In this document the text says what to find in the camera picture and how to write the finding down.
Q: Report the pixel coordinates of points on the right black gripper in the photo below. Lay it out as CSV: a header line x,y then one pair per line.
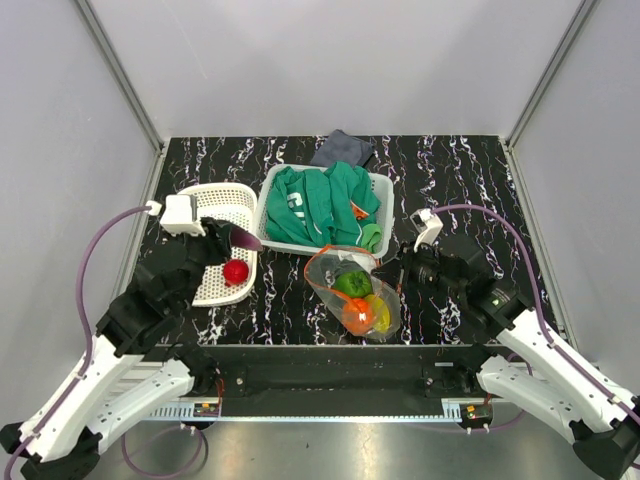
x,y
396,272

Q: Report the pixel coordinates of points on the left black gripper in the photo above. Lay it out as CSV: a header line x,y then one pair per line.
x,y
221,247

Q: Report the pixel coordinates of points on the purple fake eggplant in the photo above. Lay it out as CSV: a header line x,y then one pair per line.
x,y
241,238

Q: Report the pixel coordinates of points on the red fake round fruit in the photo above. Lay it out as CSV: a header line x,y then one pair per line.
x,y
235,272

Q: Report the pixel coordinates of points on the clear zip top bag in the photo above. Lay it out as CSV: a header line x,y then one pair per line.
x,y
326,265

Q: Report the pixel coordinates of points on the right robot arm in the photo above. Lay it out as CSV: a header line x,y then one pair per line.
x,y
598,417

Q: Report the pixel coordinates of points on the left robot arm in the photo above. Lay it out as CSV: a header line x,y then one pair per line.
x,y
66,437

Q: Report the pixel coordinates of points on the green fake pepper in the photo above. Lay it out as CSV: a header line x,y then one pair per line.
x,y
355,284

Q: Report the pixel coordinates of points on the yellow fake fruit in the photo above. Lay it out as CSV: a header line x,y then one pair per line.
x,y
381,313

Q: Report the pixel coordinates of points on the orange fake pumpkin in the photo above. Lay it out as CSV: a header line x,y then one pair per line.
x,y
357,316

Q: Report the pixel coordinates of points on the white perforated basket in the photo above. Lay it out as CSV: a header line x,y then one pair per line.
x,y
235,203

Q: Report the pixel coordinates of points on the light green cloth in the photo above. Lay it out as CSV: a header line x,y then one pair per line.
x,y
371,237

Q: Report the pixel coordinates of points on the white basket with clothes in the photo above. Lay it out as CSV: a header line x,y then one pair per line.
x,y
382,187

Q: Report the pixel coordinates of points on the green garment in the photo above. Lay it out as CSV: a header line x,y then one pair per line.
x,y
316,208

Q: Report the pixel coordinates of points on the grey folded cloth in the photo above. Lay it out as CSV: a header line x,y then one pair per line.
x,y
341,147

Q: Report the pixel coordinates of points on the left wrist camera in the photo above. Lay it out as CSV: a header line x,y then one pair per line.
x,y
180,216

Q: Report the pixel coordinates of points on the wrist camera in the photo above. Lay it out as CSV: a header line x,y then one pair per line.
x,y
180,216
428,226

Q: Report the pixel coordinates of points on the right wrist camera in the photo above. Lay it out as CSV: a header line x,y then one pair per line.
x,y
428,226

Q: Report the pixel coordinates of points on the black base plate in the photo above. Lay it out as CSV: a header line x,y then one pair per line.
x,y
343,383

